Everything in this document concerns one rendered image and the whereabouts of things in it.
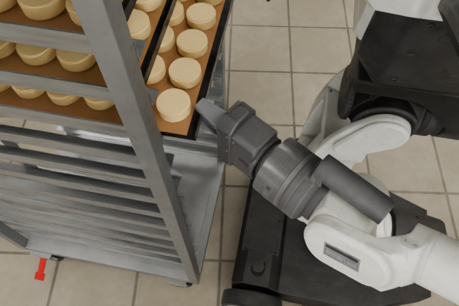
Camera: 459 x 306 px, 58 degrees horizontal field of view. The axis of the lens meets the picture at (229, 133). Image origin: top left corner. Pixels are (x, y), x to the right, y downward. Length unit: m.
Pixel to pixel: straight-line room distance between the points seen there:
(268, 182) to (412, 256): 0.18
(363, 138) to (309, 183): 0.25
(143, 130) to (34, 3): 0.19
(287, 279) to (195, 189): 0.45
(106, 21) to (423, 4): 0.30
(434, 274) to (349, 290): 0.96
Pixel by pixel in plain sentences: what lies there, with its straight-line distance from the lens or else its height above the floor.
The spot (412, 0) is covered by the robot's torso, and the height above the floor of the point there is 1.28.
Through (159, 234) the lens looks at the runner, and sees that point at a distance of 1.09.
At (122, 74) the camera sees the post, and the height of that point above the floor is 1.23.
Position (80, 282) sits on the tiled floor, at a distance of 1.68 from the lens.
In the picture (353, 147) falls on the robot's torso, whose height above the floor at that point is 0.91.
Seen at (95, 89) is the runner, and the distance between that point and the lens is 0.54.
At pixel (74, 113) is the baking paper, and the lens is 0.66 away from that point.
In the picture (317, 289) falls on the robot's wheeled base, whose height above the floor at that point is 0.17.
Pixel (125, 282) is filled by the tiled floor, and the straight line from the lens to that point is 1.63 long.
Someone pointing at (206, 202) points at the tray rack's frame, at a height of 0.15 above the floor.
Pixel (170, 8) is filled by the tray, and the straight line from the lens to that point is 0.62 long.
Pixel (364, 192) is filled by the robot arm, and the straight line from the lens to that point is 0.51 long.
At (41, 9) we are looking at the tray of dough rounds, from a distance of 0.51.
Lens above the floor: 1.56
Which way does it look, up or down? 60 degrees down
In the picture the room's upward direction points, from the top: straight up
